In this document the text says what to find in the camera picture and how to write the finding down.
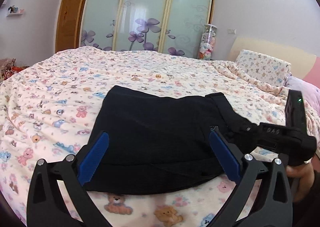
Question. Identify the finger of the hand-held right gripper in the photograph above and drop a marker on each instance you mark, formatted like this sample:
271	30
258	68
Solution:
246	130

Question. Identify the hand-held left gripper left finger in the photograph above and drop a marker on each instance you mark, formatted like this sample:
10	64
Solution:
96	154

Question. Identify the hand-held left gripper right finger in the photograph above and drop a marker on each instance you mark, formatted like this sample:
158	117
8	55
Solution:
225	154

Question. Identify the black pants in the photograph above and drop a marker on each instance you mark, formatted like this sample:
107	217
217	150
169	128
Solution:
155	137

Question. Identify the person's right hand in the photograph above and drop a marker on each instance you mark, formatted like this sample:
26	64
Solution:
300	182

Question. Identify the purple pillow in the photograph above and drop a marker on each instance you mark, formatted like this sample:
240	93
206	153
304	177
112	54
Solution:
296	83

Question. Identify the bear print pillow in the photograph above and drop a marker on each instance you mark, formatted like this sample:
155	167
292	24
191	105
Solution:
262	67

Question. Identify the printed bear blanket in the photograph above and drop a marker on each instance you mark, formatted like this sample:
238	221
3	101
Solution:
62	97

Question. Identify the cream bed headboard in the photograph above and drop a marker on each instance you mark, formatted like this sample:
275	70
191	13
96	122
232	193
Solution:
270	47

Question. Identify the clear tube of plush toys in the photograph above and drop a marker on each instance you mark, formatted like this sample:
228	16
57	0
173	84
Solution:
207	44

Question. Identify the wooden door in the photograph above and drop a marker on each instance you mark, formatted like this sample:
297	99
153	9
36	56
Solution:
68	19

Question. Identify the floral glass sliding wardrobe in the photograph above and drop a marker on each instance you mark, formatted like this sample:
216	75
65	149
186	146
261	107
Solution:
147	9

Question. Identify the white wall socket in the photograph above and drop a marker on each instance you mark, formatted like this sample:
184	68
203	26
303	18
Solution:
232	31

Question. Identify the white wall shelf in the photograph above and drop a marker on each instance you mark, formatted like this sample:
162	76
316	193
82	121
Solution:
14	14

